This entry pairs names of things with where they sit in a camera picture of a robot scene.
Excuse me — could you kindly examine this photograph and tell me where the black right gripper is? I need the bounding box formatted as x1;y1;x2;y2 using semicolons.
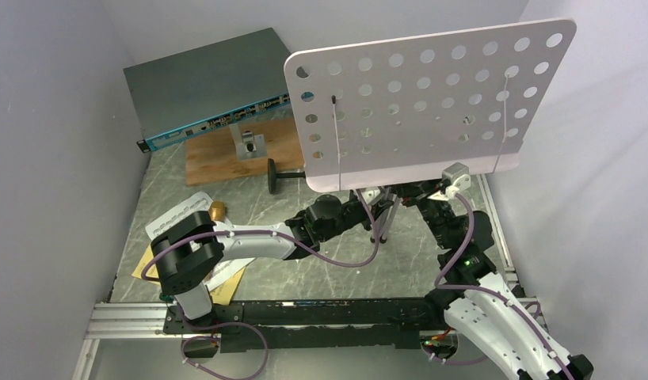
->
388;156;455;249

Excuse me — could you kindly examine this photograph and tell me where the gold microphone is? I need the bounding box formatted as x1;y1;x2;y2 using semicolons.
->
208;200;228;222

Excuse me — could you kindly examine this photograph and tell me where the lilac music stand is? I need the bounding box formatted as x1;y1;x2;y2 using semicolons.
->
284;18;577;192

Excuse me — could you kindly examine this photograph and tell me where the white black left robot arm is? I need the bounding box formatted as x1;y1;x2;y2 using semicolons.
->
141;189;383;333

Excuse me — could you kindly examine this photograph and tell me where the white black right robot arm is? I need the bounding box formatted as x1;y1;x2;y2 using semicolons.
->
389;180;594;379

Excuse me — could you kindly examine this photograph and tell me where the black microphone stand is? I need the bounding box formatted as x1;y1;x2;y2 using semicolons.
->
267;158;307;195

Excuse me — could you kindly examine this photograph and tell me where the white sheet music page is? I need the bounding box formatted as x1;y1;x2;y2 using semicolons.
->
145;192;253;291

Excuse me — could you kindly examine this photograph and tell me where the wooden base board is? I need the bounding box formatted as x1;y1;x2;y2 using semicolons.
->
185;118;304;186

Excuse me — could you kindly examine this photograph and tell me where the yellow paper sheet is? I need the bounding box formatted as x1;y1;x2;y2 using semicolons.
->
132;246;254;306

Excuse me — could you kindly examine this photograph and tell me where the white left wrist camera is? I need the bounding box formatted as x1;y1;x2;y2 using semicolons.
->
361;188;383;206

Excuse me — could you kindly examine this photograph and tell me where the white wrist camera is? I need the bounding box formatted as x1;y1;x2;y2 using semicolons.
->
361;188;383;206
428;162;471;201

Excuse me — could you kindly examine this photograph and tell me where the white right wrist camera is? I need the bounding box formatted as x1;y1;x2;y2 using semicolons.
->
428;162;471;201

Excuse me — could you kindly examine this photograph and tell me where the silver metal bracket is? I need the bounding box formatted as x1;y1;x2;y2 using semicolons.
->
229;123;267;161

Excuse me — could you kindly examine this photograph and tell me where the black mounting rail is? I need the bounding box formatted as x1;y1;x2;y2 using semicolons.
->
163;297;448;353

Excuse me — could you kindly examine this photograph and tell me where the grey teal network switch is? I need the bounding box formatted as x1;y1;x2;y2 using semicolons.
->
124;28;291;153

